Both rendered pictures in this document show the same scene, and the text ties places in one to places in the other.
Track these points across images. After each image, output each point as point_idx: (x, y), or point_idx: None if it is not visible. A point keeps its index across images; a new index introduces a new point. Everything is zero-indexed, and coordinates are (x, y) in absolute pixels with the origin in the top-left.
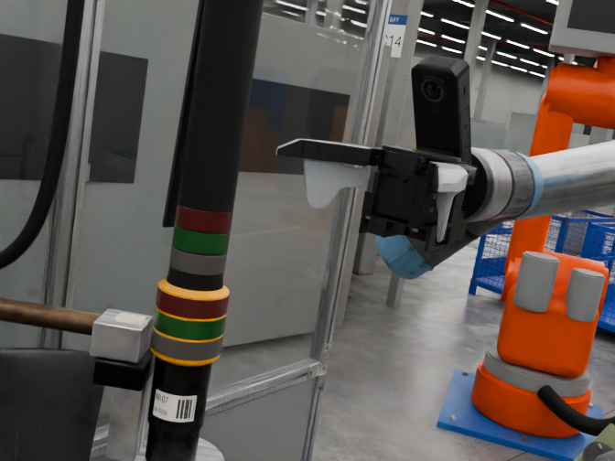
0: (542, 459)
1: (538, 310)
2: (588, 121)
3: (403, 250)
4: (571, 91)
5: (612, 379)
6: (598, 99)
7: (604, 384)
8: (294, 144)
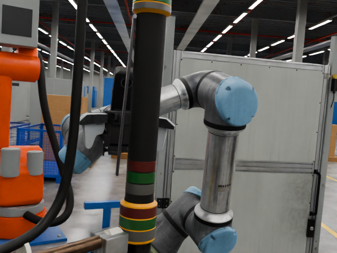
0: (33, 247)
1: (15, 175)
2: (19, 79)
3: (80, 159)
4: (9, 65)
5: (47, 198)
6: (23, 68)
7: (44, 202)
8: (85, 118)
